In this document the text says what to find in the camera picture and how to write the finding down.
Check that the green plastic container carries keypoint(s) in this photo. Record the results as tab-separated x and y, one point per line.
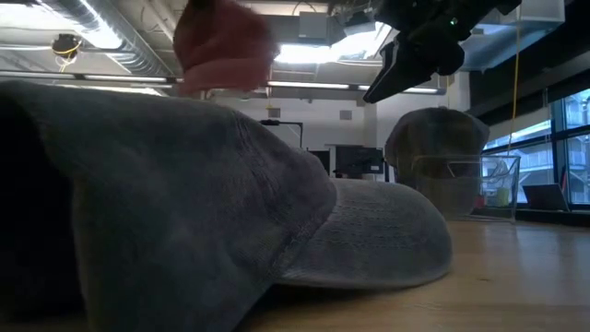
502	197

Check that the red box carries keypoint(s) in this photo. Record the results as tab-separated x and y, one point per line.
480	202

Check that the beige cap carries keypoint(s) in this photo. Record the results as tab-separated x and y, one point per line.
433	133

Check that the dark laptop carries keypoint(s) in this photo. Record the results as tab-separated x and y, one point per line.
546	198

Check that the silver ceiling duct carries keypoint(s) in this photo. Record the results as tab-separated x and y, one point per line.
133	46

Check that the clear plastic container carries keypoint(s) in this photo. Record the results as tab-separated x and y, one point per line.
500	170

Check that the red cap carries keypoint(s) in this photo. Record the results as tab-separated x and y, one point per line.
221	50

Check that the long ceiling light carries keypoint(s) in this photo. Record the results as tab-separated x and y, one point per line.
124	78
309	85

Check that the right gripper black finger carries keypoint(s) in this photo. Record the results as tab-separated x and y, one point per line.
387	78
426	76

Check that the grey blue cap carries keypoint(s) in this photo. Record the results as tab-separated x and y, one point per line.
184	207

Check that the black monitor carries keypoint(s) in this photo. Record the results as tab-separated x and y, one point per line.
359	161

